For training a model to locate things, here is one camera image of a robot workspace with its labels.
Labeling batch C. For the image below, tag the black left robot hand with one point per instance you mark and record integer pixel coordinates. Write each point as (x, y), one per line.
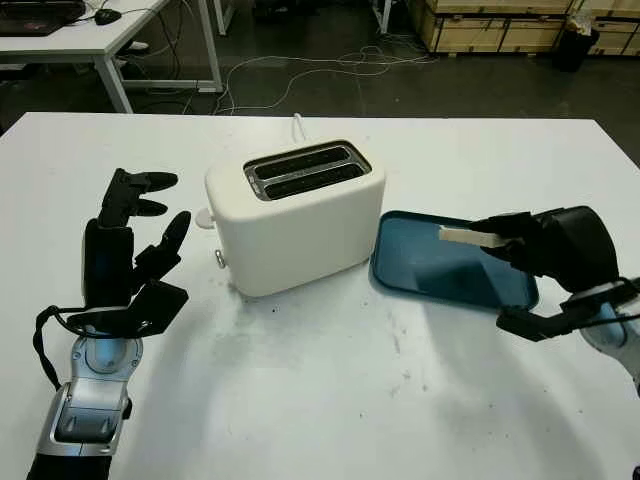
(107, 265)

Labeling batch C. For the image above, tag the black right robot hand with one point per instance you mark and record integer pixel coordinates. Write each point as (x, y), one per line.
(580, 250)

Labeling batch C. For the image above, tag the white toaster lever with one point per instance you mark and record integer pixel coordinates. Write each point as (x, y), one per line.
(205, 218)

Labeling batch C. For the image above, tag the pale bread slice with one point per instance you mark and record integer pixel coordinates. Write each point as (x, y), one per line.
(465, 236)

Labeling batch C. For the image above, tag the chrome toaster dial knob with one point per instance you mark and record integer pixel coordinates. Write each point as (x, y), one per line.
(221, 258)

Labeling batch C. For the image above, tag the blue plastic tray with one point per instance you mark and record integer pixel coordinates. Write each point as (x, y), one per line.
(425, 270)

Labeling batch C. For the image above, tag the cream white toaster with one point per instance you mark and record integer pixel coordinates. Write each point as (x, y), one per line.
(295, 250)

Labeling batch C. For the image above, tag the black trash bin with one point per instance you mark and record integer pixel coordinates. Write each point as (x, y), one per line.
(575, 50)

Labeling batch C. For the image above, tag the white shoe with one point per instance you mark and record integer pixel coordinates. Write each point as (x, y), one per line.
(140, 45)

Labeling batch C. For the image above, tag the short wooden crate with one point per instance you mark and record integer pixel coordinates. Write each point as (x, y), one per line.
(617, 30)

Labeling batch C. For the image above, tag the white office desk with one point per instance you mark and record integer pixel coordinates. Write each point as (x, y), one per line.
(115, 37)

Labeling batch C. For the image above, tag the long wooden crate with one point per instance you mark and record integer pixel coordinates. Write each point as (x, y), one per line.
(480, 30)

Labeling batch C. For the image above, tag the black computer mouse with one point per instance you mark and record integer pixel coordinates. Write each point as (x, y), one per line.
(107, 16)

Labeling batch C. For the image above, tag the black laptop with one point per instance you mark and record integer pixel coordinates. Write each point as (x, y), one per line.
(40, 17)

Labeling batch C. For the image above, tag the white table leg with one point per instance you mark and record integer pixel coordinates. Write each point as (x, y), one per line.
(384, 15)
(226, 15)

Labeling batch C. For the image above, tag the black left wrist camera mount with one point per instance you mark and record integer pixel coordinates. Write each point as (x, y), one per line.
(160, 307)

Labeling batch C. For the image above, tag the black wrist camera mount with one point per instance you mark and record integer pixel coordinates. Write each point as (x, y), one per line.
(160, 307)
(530, 325)

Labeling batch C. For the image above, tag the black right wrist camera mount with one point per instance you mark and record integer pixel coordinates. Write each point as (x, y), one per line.
(530, 325)

